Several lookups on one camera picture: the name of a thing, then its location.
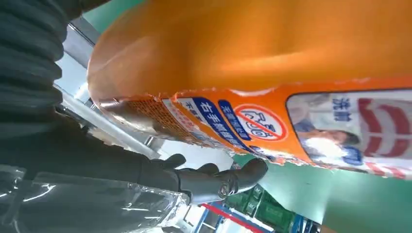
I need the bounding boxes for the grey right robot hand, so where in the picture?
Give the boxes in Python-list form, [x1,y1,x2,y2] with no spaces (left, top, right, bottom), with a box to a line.
[0,112,269,233]

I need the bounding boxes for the green crate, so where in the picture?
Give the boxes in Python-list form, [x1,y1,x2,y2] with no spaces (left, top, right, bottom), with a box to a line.
[224,183,298,233]

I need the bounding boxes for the green table mat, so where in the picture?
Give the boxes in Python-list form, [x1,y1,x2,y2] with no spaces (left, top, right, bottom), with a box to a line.
[82,0,412,233]

